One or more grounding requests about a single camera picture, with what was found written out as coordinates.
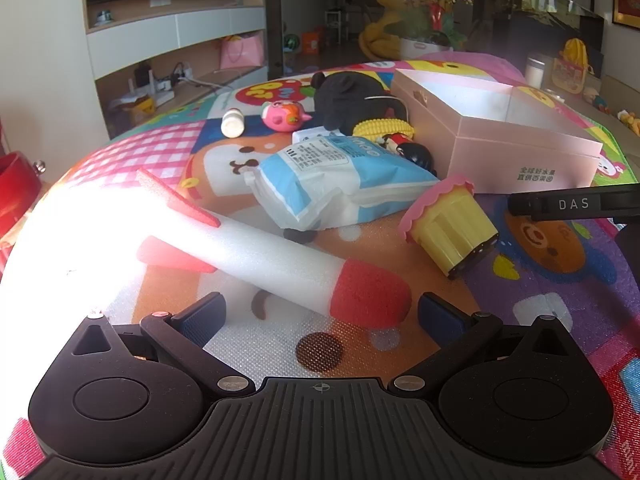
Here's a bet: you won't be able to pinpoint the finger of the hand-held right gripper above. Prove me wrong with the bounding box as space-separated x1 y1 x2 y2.
507 185 640 222

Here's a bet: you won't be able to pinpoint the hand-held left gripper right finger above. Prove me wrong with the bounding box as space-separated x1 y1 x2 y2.
388 291 572 396

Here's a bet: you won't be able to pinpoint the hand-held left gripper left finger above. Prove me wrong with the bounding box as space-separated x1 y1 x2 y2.
74 291 257 397

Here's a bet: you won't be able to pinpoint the pink cardboard box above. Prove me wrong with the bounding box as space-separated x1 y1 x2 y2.
390 67 604 196

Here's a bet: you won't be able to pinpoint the pink and yellow cupcake toy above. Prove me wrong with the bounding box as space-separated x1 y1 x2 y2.
398 174 500 281

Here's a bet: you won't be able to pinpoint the white foam rocket red fins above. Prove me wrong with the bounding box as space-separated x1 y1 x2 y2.
134 167 414 331

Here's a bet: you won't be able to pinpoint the red and black doll keychain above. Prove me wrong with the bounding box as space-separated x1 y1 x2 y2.
377 132 439 177

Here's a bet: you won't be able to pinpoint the blue and white pouch pack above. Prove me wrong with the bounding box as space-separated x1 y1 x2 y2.
240 135 441 232

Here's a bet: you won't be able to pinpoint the small white bottle red cap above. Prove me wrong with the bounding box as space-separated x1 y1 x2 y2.
221 109 245 139

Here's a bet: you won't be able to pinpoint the pink pig toy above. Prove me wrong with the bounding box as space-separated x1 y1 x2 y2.
262 100 314 135

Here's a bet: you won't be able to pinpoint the black plush toy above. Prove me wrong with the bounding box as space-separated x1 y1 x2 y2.
311 71 414 134

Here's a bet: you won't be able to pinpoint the colourful cartoon play mat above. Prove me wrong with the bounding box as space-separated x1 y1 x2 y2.
0 52 640 480

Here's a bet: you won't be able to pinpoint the yellow printed bag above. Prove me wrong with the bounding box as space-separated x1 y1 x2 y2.
552 37 594 95

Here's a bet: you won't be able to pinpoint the white cup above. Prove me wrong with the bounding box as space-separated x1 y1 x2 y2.
525 54 549 89

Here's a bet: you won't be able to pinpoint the black cabinet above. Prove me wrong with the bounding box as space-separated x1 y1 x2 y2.
492 0 606 57

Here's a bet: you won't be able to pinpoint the yellow shelf item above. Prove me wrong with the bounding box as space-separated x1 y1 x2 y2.
112 95 154 116

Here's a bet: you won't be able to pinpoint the white router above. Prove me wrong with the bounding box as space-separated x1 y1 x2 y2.
130 67 174 107

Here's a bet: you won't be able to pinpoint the potted purple orchid plant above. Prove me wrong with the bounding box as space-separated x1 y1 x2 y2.
382 0 474 61

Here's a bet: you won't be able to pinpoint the white power strip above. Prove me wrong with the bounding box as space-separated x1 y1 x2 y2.
157 62 194 91

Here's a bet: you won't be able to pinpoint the large yellow plush toy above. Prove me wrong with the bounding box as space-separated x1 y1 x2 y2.
358 0 416 61

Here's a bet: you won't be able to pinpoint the pink gift bag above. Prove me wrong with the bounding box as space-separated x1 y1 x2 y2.
219 34 266 71

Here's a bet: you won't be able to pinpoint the white chair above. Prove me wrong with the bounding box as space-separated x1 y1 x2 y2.
325 9 349 44

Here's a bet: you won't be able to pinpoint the white wall shelf unit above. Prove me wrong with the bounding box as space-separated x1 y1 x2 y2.
82 0 269 141

